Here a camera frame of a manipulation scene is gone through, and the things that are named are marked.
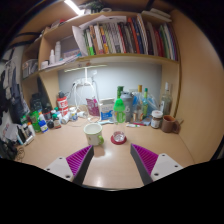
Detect blue white small bottle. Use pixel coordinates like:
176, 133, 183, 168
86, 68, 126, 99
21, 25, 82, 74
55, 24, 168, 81
38, 117, 48, 133

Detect blue white carton box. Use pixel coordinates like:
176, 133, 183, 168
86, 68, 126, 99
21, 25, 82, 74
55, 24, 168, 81
99, 98, 114, 120

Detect clear bottle green cap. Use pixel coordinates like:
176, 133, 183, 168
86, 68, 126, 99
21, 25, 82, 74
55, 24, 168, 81
112, 98, 127, 144

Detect black bag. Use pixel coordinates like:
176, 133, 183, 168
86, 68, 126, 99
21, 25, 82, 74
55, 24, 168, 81
30, 93, 43, 111

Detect green neck glass bottle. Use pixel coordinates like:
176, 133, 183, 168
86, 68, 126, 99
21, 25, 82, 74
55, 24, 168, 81
142, 88, 148, 118

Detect pink snack pouch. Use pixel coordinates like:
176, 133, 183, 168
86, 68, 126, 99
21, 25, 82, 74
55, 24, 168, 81
86, 98, 99, 116

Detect wooden bookshelf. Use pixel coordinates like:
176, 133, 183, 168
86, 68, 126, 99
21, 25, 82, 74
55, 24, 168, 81
22, 11, 181, 115

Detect hanging dark clothes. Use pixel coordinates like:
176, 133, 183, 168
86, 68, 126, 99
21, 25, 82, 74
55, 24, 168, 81
0, 49, 29, 125

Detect stack of papers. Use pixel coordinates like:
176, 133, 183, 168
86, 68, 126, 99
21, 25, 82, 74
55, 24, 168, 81
39, 54, 81, 70

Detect ceiling light strip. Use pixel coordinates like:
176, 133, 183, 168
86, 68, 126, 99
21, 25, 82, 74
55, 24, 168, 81
64, 0, 84, 16

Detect green container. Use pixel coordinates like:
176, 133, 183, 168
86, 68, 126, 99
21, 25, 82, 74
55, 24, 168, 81
30, 111, 41, 133

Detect grey shaker bottle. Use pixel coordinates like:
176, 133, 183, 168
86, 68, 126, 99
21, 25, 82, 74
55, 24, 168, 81
121, 91, 134, 122

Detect row of books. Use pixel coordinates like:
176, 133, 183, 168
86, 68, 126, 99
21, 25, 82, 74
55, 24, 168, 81
72, 14, 178, 61

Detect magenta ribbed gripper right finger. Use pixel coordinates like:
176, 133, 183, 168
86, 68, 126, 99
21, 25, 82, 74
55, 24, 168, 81
130, 144, 182, 185

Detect red white canister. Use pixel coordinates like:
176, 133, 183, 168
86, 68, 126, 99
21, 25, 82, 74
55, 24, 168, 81
57, 96, 68, 116

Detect brown ceramic mug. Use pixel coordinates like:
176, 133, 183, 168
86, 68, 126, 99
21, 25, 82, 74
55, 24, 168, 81
161, 115, 180, 134

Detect white enamel mug green rim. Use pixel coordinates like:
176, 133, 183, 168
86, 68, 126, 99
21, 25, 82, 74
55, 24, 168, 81
84, 123, 104, 146

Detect white desk lamp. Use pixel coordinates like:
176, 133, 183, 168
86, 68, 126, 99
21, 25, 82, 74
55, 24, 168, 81
67, 65, 99, 107

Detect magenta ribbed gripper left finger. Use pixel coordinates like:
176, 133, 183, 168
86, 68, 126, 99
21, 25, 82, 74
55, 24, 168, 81
45, 145, 94, 186

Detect clear plastic storage box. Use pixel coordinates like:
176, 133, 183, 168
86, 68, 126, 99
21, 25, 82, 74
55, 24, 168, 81
22, 59, 38, 78

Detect glass jar white lid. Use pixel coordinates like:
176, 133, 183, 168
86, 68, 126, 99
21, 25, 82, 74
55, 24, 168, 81
151, 110, 163, 129

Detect tall clear glass bottle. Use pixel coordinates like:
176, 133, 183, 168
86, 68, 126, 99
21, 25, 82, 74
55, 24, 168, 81
160, 82, 172, 115

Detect white bottle on shelf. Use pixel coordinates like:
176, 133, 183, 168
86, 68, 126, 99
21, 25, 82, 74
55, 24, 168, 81
55, 41, 61, 62

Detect round red coaster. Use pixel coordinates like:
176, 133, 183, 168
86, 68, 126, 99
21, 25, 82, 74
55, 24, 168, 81
110, 135, 127, 145

